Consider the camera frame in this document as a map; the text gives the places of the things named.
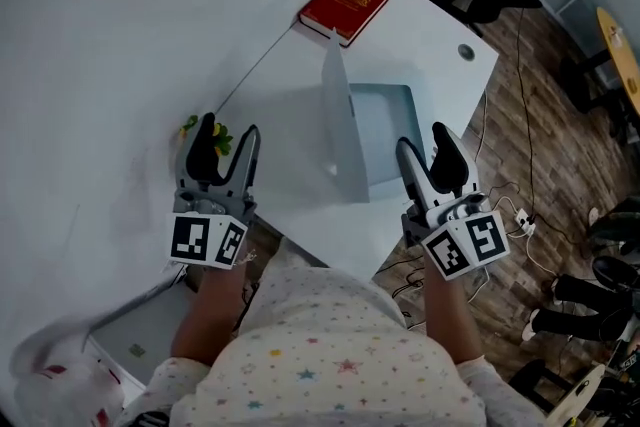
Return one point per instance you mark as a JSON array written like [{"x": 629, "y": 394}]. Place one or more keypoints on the black stool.
[{"x": 535, "y": 380}]

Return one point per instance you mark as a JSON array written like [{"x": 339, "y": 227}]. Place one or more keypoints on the white power strip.
[{"x": 525, "y": 221}]

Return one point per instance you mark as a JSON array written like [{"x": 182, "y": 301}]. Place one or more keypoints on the person's left forearm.
[{"x": 210, "y": 315}]

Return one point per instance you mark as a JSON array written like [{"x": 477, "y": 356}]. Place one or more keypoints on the small white container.
[{"x": 615, "y": 37}]

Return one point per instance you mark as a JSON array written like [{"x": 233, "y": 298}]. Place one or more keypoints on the red hardcover book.
[{"x": 345, "y": 7}]

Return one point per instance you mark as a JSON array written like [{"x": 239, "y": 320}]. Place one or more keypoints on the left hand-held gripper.
[{"x": 200, "y": 235}]

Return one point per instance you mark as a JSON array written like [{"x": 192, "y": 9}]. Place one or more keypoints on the round wooden table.
[{"x": 622, "y": 65}]

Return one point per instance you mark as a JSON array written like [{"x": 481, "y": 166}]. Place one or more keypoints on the white fabric with red marks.
[{"x": 65, "y": 380}]

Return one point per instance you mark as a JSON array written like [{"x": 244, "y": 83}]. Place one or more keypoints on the orange flower plant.
[{"x": 224, "y": 142}]

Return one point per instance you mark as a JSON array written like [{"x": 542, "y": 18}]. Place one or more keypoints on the person's star print shirt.
[{"x": 325, "y": 355}]

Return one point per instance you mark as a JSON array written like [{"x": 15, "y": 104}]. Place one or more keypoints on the person's right forearm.
[{"x": 450, "y": 315}]

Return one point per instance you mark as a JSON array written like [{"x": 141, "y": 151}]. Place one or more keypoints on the light round table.
[{"x": 575, "y": 400}]

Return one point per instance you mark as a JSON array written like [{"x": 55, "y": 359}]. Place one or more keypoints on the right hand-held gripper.
[{"x": 465, "y": 245}]

